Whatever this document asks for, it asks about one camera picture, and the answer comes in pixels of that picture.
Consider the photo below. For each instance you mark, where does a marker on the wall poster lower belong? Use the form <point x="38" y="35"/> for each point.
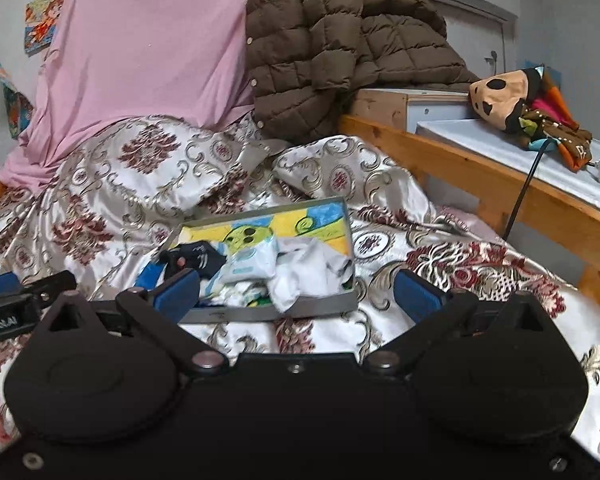
<point x="18" y="108"/>

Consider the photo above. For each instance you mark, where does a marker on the wall poster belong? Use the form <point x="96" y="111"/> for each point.
<point x="40" y="20"/>
<point x="18" y="108"/>

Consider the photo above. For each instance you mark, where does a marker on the wall poster upper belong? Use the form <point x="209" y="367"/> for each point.
<point x="40" y="20"/>

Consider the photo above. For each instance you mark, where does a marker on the plush doll with tan face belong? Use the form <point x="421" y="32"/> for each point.
<point x="527" y="104"/>

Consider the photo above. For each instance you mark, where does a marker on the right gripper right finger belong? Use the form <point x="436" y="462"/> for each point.
<point x="437" y="316"/>

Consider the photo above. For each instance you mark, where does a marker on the wooden box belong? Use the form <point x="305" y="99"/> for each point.
<point x="404" y="109"/>

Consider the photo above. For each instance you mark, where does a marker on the grey tray with colourful lining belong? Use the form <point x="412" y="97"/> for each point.
<point x="327" y="220"/>

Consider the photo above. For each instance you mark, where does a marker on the brown quilted jacket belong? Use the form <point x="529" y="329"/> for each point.
<point x="306" y="58"/>

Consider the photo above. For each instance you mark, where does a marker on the white wet wipes pack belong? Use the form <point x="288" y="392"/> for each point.
<point x="244" y="278"/>

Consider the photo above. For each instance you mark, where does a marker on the white mattress board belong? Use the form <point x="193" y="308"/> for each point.
<point x="478" y="137"/>

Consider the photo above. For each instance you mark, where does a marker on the wooden bed frame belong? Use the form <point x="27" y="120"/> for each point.
<point x="480" y="185"/>

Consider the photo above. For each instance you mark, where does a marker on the pink cloth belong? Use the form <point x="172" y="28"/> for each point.
<point x="117" y="59"/>

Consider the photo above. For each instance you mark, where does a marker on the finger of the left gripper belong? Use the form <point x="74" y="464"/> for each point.
<point x="9" y="284"/>
<point x="49" y="288"/>

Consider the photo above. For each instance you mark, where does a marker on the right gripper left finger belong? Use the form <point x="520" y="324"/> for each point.
<point x="157" y="315"/>

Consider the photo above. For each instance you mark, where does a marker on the black sock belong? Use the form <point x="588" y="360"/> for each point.
<point x="200" y="256"/>

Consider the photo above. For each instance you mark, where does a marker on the white crumpled cloth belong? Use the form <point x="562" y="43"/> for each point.
<point x="307" y="268"/>

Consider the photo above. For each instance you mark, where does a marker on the floral satin bedspread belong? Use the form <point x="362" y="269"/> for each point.
<point x="378" y="319"/>

